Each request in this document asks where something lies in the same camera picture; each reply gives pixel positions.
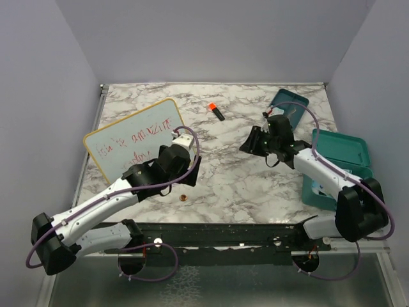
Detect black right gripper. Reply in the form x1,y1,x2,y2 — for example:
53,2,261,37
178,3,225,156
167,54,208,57
240,125,280,157

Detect blue divided tray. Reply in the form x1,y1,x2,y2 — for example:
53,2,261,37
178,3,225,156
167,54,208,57
270,88,309,130

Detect large blue bandage packet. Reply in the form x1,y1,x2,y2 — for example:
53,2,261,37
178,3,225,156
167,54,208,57
311,180,330,197

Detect teal medicine box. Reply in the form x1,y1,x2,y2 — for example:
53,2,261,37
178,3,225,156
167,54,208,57
301,130,373,211

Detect black handled scissors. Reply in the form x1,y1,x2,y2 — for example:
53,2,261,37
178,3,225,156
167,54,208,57
286,108,297,118

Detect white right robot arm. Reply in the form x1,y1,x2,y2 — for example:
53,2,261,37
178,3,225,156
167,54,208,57
239,115,389,250

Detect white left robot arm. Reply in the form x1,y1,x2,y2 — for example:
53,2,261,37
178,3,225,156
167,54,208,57
26,144,201,276

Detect yellow framed whiteboard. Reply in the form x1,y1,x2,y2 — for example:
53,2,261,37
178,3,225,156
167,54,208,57
83,98,184,184

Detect orange black highlighter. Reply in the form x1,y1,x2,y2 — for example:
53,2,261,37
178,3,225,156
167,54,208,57
209,103,225,121

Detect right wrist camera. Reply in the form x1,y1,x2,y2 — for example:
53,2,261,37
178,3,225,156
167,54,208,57
261,109,272,133

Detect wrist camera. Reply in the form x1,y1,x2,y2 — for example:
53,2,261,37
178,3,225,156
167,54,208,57
261,109,272,133
171,130,195,152

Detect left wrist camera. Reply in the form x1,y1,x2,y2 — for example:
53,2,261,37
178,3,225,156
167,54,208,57
171,130,195,152

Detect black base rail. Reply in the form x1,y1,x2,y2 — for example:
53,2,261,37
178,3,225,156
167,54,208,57
104,223,330,267

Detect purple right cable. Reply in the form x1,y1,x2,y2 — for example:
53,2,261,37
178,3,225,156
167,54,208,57
265,101,396,281

